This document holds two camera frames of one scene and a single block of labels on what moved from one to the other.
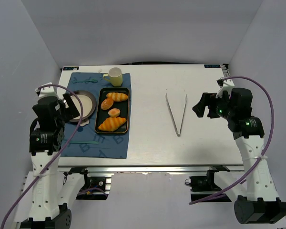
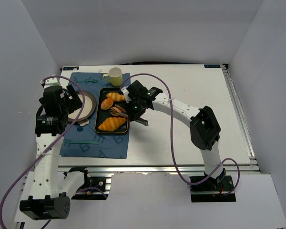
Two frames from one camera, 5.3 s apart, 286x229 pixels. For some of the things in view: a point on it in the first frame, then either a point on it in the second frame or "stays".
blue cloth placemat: [86, 142] stays
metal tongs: [173, 117] -> [117, 110]
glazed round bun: [107, 103] stays
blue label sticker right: [212, 66] stays
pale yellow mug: [115, 76] stays
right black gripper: [209, 105] -> [134, 114]
